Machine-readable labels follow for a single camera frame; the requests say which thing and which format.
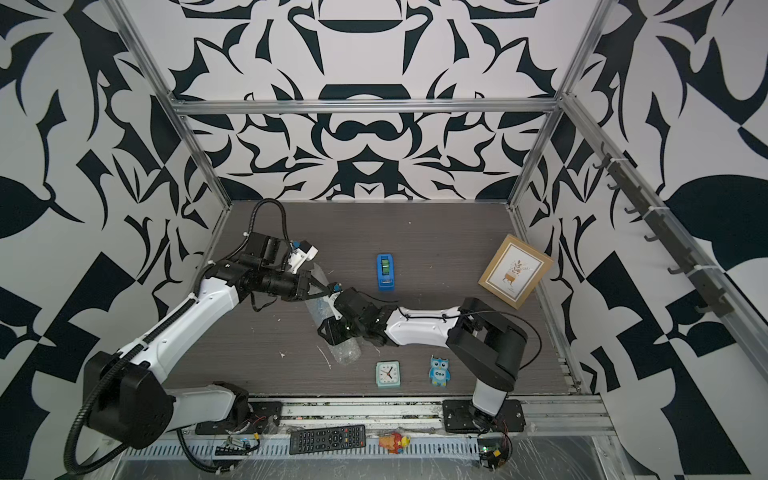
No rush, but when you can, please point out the black remote control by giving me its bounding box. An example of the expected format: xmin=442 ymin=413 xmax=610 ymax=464
xmin=289 ymin=425 xmax=367 ymax=455

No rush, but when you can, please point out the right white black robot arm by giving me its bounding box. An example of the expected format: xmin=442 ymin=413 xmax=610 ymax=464
xmin=318 ymin=286 xmax=529 ymax=422

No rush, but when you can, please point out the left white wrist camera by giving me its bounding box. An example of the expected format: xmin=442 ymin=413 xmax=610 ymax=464
xmin=285 ymin=241 xmax=318 ymax=274

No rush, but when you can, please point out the right small circuit board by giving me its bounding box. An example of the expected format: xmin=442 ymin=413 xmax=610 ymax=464
xmin=478 ymin=437 xmax=513 ymax=471

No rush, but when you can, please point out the clear bubble wrap sheet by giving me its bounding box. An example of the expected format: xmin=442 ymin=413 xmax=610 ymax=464
xmin=305 ymin=262 xmax=361 ymax=365

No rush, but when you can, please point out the small circuit board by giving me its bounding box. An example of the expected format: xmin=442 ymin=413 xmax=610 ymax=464
xmin=478 ymin=437 xmax=513 ymax=471
xmin=215 ymin=435 xmax=261 ymax=456

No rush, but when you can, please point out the small teal alarm clock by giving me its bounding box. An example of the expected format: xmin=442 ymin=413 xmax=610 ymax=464
xmin=375 ymin=361 xmax=401 ymax=388

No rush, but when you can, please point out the left small circuit board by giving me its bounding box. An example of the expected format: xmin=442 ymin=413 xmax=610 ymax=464
xmin=215 ymin=435 xmax=261 ymax=456

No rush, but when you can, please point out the blue owl figurine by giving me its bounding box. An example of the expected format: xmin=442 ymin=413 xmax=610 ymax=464
xmin=428 ymin=356 xmax=451 ymax=387

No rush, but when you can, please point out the red yellow toy figure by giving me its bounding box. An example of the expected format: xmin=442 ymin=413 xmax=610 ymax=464
xmin=379 ymin=432 xmax=411 ymax=454

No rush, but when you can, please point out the blue tape dispenser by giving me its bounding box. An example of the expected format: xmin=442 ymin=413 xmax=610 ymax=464
xmin=376 ymin=254 xmax=395 ymax=292

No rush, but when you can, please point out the wooden framed picture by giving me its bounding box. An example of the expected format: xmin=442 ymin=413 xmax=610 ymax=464
xmin=478 ymin=235 xmax=554 ymax=309

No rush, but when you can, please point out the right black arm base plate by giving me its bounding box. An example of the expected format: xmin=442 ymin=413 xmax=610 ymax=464
xmin=442 ymin=399 xmax=526 ymax=434

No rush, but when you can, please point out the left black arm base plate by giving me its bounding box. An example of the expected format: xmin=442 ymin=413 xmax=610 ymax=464
xmin=194 ymin=401 xmax=282 ymax=436

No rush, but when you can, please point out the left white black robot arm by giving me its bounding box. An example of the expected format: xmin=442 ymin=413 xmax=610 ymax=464
xmin=63 ymin=227 xmax=341 ymax=475

